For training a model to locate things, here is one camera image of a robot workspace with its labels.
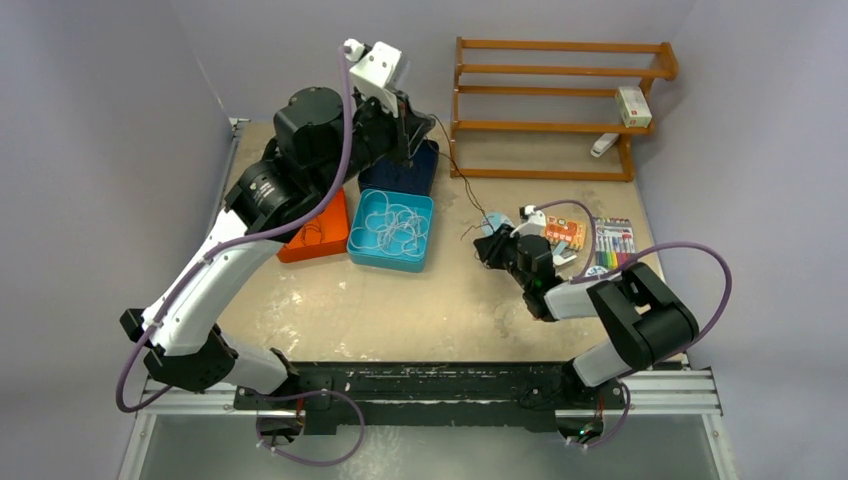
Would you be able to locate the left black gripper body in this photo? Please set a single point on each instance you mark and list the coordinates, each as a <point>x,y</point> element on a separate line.
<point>395,130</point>

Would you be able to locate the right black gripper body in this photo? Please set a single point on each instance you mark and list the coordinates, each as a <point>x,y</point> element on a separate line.
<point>506,250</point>

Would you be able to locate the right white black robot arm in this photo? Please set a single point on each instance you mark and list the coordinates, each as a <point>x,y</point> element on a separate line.
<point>643,319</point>

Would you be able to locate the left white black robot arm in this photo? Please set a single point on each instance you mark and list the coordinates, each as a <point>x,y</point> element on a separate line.
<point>322,139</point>

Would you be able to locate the blue blister pack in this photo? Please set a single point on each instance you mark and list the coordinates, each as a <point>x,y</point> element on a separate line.
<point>492,221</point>

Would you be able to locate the dark blue plastic tray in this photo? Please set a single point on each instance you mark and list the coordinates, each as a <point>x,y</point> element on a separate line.
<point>416,178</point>

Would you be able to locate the small light blue stapler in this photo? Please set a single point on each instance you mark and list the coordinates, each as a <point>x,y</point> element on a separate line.
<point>562,254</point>

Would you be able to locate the orange card pack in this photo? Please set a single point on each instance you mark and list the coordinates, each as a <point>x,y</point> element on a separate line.
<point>560,231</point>

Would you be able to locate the light blue plastic tray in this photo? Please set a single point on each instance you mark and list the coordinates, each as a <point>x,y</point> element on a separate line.
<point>391,230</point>

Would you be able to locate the coloured marker set pack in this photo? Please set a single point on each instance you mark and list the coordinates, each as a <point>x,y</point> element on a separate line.
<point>614,243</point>

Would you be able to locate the orange plastic tray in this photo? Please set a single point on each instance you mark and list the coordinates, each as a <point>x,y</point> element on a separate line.
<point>325,235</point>

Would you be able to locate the white stapler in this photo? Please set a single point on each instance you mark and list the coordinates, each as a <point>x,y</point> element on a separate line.
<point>603,144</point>

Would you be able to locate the white cardboard box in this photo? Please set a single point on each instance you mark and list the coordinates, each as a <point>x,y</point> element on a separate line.
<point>633,107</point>

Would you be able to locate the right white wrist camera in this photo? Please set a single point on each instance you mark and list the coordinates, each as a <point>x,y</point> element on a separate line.
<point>533,221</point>

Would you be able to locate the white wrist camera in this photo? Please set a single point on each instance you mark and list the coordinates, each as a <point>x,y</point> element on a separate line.
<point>533,221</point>
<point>376,72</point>

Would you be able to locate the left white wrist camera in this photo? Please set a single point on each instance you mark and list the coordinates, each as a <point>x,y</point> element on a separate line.
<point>376,72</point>

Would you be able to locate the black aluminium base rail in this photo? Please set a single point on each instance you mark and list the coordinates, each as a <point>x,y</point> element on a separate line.
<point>528,395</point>

